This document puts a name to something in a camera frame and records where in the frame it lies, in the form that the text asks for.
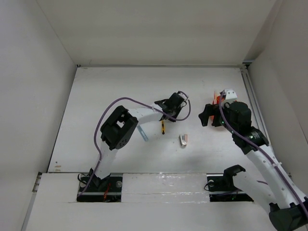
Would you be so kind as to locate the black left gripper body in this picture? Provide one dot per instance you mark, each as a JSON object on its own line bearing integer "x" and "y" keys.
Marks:
{"x": 175, "y": 111}

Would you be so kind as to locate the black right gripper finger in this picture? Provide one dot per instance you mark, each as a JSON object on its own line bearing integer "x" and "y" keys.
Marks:
{"x": 206, "y": 114}
{"x": 216, "y": 121}

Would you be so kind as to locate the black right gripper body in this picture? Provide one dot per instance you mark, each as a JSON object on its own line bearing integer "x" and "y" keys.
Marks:
{"x": 225, "y": 110}

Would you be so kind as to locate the thin pink highlighter pen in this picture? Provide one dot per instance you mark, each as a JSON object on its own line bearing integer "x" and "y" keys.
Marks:
{"x": 215, "y": 97}

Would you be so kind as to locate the yellow utility knife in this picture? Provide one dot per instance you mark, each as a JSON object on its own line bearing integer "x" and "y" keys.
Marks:
{"x": 163, "y": 127}

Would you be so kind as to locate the small pink white stapler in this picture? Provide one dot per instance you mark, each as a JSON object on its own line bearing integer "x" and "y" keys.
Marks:
{"x": 183, "y": 140}

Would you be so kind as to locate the blue mechanical pencil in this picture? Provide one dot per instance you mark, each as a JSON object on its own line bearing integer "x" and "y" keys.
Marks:
{"x": 141, "y": 131}

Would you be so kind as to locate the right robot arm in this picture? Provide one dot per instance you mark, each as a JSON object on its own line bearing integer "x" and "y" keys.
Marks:
{"x": 285, "y": 204}

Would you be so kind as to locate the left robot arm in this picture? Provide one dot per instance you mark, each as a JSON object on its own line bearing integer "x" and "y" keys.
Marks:
{"x": 114, "y": 133}

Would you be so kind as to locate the orange round container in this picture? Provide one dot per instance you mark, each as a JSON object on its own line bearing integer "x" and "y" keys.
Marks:
{"x": 216, "y": 107}

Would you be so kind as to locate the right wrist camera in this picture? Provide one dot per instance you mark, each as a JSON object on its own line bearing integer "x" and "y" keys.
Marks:
{"x": 229, "y": 94}

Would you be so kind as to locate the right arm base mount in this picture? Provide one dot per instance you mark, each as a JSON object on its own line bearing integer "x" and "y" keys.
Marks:
{"x": 221, "y": 187}

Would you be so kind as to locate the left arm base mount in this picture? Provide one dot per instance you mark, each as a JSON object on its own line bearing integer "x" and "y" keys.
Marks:
{"x": 107, "y": 190}

